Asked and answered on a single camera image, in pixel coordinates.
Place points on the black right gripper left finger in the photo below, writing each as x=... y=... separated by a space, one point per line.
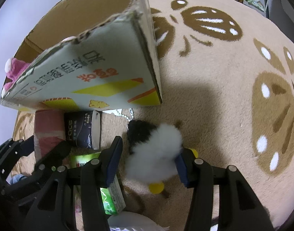
x=55 y=206

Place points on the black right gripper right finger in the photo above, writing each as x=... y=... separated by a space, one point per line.
x=239 y=207

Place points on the black white penguin plush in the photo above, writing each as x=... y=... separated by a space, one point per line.
x=152 y=153

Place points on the pink plush bear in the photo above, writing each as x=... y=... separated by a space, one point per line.
x=13 y=68

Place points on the white plastic bag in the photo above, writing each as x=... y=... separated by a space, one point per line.
x=130 y=221

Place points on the pink red package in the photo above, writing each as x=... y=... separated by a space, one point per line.
x=49 y=130

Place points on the dark tissue pack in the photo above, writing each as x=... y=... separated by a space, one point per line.
x=84 y=128

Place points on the beige patterned rug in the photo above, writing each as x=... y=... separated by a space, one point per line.
x=233 y=95

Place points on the brown cardboard box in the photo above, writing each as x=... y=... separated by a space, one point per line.
x=89 y=55

